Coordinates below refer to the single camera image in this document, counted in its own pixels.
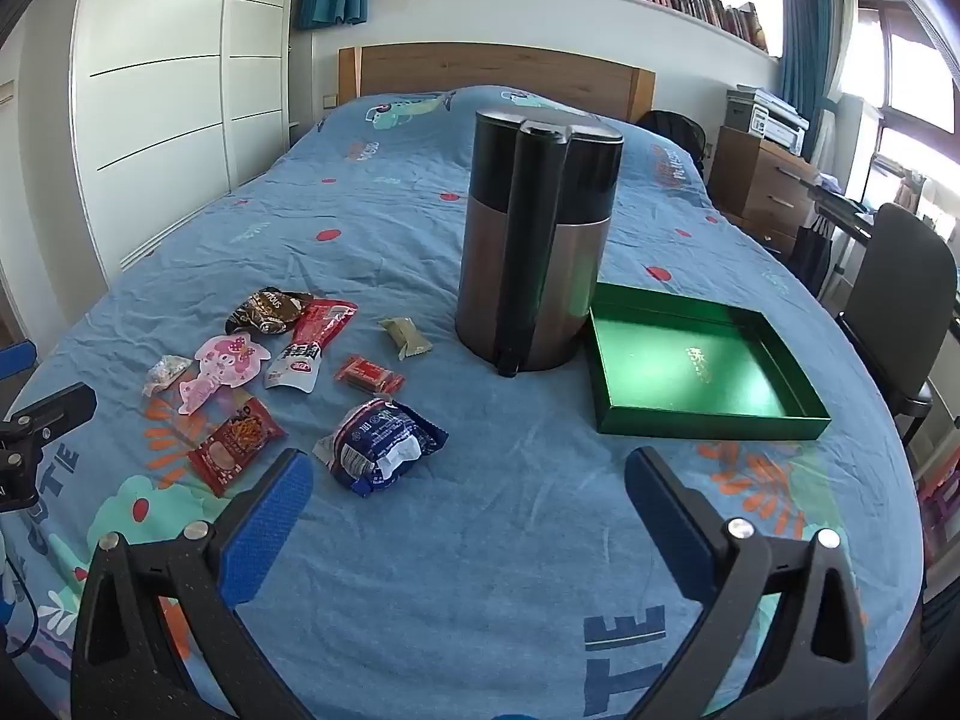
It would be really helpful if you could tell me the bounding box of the black office chair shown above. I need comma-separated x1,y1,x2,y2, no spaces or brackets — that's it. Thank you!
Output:
836,202,959,458

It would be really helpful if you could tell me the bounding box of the blue printed bedsheet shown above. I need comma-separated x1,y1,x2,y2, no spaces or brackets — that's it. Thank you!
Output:
0,85,931,720

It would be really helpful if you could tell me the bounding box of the brown snack packet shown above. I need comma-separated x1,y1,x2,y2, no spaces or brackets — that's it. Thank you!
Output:
227,288,314,336

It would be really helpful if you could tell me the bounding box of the small red candy packet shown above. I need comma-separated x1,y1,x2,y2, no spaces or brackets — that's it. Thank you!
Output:
334,355,406,398

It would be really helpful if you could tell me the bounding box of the white printer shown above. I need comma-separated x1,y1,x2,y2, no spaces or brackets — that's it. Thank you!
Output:
726,88,811,155

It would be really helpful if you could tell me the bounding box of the olive green candy packet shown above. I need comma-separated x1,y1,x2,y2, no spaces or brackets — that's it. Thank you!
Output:
378,317,434,361

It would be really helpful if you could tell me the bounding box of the red square snack packet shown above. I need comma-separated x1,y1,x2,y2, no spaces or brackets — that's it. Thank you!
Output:
187,397,288,497

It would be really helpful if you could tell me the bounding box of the wooden dresser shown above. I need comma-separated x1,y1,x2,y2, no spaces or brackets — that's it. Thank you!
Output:
709,125,822,256

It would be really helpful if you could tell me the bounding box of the clear cartoon candy packet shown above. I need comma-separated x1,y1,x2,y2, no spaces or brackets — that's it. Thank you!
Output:
142,355,194,397

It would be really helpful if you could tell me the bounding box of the green cardboard box tray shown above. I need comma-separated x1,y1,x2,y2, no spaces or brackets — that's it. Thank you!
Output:
585,283,832,441

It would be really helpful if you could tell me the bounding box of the window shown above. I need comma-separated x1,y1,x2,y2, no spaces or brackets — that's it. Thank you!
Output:
855,0,960,241

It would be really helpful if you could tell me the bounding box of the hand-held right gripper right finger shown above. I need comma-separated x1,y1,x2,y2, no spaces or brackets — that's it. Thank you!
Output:
625,446,871,720

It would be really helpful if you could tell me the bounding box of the pink cartoon snack packet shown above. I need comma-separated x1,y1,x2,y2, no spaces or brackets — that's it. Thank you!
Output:
178,334,272,416

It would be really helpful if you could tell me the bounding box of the wooden headboard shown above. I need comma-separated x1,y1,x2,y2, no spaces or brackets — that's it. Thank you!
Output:
337,45,657,125

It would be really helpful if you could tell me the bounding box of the white wardrobe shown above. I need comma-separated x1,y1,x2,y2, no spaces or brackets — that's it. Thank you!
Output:
71,0,308,282

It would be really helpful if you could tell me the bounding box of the red and white snack packet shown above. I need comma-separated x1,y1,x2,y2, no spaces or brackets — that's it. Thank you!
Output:
264,298,359,393

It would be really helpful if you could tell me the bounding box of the black cable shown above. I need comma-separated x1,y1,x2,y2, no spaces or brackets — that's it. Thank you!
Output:
0,561,38,655

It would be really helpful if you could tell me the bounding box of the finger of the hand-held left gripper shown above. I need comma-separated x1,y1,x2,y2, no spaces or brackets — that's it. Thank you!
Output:
0,341,38,385
0,382,98,442

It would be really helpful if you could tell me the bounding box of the blue and white snack packet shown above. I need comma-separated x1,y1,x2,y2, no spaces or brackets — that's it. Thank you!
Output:
313,397,449,497

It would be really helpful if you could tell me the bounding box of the black shopping bag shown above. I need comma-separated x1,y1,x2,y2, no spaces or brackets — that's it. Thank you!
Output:
791,217,833,286

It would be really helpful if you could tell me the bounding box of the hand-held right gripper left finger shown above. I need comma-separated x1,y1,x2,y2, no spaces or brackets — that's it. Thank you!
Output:
71,448,314,720

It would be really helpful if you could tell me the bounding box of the dark desk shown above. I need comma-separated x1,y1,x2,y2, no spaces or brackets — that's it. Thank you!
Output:
806,180,886,241

